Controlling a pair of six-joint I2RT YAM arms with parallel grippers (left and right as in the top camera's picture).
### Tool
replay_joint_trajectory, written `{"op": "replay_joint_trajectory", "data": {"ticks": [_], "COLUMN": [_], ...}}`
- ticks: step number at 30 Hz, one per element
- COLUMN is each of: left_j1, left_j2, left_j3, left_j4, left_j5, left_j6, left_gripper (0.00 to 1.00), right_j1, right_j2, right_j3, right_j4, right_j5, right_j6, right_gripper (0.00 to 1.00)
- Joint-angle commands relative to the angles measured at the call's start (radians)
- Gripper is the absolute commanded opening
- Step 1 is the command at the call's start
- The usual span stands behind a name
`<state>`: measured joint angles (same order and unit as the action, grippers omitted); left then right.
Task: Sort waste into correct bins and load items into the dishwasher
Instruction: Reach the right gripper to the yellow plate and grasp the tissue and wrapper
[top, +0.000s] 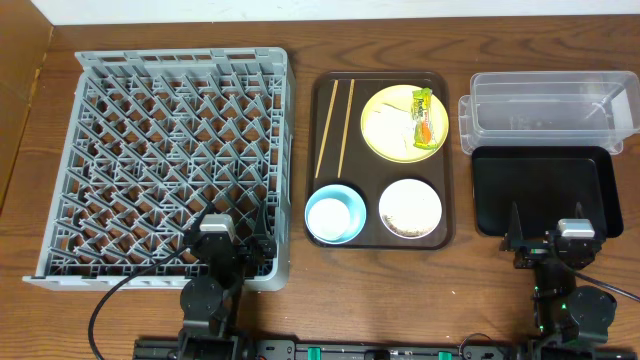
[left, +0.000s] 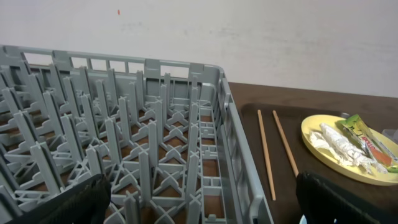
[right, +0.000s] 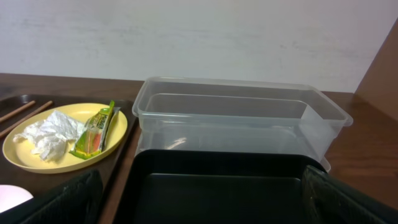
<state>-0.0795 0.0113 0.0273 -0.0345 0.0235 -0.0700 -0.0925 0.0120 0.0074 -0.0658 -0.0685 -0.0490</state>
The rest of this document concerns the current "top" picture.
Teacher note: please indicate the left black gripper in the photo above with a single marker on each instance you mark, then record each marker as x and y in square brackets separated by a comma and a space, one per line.
[245, 250]

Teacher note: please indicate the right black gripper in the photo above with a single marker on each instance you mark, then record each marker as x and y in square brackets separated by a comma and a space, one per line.
[541, 251]

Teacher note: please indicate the small white cup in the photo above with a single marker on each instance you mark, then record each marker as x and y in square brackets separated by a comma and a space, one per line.
[328, 219]

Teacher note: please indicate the white round bowl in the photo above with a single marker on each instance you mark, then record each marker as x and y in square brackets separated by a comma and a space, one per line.
[411, 196]

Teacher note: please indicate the wooden chopstick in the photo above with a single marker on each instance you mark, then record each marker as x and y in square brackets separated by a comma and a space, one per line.
[326, 127]
[346, 127]

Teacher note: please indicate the green snack wrapper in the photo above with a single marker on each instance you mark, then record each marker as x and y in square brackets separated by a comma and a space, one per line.
[420, 114]

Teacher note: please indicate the rice and food scraps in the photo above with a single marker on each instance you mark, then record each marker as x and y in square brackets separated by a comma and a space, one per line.
[408, 226]

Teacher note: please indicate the white paper napkin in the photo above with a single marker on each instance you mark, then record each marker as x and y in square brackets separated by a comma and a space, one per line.
[389, 131]

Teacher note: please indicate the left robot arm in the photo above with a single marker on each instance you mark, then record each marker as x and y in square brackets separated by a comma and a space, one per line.
[210, 302]

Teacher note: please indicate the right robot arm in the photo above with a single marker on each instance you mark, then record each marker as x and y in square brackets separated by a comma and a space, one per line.
[572, 320]

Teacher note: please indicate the grey plastic dishwasher rack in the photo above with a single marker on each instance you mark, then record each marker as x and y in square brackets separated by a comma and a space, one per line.
[154, 137]

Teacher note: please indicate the black rectangular tray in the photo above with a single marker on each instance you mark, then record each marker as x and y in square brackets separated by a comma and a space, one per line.
[545, 184]

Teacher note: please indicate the clear plastic bin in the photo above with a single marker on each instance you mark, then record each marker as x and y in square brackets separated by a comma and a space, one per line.
[550, 108]

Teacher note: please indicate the light blue bowl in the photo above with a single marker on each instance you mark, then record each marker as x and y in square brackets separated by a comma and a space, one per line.
[351, 199]

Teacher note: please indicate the dark brown serving tray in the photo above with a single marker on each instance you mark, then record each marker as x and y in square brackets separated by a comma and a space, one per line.
[368, 173]

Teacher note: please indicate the yellow round plate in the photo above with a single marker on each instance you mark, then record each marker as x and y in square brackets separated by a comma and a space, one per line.
[400, 97]

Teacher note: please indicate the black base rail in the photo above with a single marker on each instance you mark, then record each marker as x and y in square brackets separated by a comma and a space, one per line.
[290, 350]

